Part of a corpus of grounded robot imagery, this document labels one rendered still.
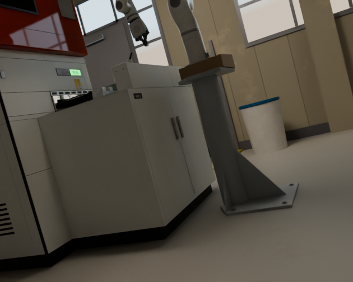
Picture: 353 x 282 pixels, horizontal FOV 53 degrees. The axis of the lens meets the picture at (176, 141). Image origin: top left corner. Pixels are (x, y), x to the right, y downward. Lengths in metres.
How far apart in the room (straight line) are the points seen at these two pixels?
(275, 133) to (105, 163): 2.36
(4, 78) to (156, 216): 1.10
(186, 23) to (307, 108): 2.61
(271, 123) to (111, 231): 2.35
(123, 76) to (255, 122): 2.24
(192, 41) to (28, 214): 1.34
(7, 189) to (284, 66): 3.38
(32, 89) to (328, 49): 3.17
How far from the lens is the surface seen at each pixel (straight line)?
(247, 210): 2.04
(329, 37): 4.35
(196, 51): 2.16
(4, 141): 2.12
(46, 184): 2.15
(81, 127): 2.01
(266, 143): 3.92
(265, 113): 3.88
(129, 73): 1.91
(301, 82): 4.48
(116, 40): 5.27
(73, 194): 2.15
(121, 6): 2.30
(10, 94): 2.13
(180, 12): 2.17
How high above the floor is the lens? 0.60
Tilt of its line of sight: 3 degrees down
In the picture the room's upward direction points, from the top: 15 degrees counter-clockwise
